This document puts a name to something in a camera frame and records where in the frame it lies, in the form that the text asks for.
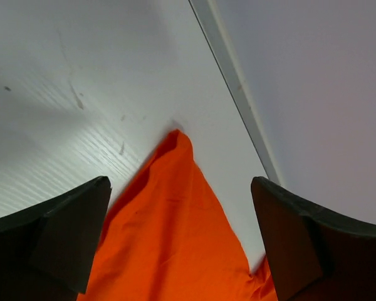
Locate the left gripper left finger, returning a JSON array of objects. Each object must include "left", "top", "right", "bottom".
[{"left": 0, "top": 176, "right": 112, "bottom": 300}]

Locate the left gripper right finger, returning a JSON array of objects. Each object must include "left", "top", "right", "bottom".
[{"left": 251, "top": 177, "right": 376, "bottom": 300}]

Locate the orange t shirt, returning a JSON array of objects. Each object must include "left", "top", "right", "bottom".
[{"left": 78, "top": 130, "right": 277, "bottom": 300}]

